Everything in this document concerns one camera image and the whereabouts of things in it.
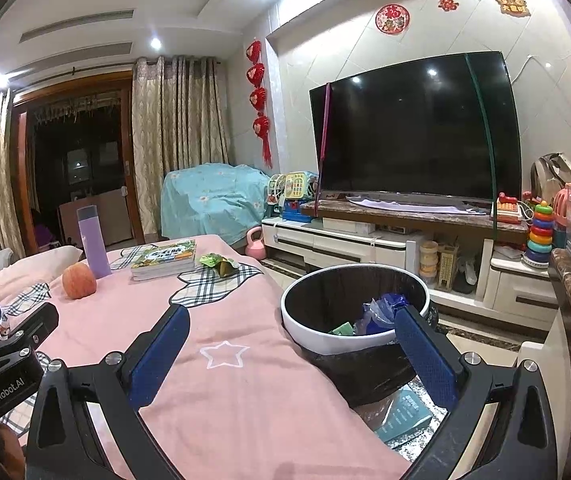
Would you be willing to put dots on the round red wall sticker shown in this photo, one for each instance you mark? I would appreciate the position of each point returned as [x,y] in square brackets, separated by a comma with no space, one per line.
[392,19]

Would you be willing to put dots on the red toy phone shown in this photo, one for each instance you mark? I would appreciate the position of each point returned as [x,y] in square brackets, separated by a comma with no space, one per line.
[508,207]

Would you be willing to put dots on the green milk carton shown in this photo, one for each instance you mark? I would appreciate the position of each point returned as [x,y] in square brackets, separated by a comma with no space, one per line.
[341,329]

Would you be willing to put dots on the apple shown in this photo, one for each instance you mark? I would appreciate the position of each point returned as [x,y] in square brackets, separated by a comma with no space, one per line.
[79,282]

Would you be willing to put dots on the red hanging knot decoration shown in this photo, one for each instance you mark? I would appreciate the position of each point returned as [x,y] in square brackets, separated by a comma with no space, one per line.
[260,100]

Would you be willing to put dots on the beige backpack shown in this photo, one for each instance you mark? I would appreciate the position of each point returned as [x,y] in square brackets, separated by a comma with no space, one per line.
[555,175]

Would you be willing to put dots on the white television cabinet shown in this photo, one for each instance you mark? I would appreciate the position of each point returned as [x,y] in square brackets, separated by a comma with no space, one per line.
[345,245]

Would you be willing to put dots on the blue covered armchair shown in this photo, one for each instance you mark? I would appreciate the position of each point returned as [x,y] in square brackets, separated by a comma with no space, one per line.
[210,200]

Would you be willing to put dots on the pink plastic toy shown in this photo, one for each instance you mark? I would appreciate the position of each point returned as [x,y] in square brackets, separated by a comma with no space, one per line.
[563,205]

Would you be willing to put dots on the stack of yellow containers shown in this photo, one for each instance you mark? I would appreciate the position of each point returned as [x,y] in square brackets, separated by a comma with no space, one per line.
[428,260]

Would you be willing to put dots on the thick white book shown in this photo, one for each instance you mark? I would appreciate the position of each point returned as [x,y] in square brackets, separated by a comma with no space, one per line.
[163,271]

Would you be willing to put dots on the teal book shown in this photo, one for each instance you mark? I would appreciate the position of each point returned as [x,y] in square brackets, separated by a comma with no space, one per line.
[408,415]

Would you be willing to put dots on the green snack wrapper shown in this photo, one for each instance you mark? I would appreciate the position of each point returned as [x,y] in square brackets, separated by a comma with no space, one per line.
[218,265]

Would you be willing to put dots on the wooden door frame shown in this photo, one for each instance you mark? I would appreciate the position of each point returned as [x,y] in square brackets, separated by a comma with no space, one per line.
[20,170]

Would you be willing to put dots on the purple bottle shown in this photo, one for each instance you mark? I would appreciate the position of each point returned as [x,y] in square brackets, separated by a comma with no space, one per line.
[94,242]

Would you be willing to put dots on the white rim trash bin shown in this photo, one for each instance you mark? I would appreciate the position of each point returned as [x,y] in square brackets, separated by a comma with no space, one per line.
[310,330]

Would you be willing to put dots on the person's left hand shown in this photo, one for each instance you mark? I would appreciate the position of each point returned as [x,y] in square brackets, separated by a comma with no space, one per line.
[8,442]

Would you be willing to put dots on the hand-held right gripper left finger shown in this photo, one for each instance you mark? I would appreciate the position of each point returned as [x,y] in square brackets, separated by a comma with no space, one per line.
[158,355]

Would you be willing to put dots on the blue plastic bag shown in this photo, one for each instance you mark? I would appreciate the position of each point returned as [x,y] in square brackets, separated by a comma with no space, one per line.
[380,312]

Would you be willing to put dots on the toy cash register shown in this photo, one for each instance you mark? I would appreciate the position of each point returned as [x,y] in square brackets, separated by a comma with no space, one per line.
[293,195]

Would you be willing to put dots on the black television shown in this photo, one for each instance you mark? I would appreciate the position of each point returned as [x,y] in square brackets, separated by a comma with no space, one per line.
[415,130]

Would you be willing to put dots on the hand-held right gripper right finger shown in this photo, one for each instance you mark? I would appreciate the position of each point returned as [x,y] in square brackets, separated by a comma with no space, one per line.
[425,355]

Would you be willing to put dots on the beige box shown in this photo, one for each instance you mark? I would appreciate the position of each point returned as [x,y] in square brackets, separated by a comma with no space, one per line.
[115,220]

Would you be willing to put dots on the pink sofa cushion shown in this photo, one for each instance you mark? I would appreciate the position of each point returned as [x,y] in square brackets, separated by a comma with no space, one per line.
[20,270]

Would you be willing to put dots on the small red wall sticker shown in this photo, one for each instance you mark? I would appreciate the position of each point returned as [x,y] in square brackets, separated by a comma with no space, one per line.
[448,4]

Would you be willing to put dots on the pink kettlebell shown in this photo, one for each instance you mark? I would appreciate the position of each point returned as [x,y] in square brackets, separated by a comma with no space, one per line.
[254,245]

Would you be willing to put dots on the green cover picture book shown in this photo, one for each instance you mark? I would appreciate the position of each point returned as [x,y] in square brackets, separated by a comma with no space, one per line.
[165,255]

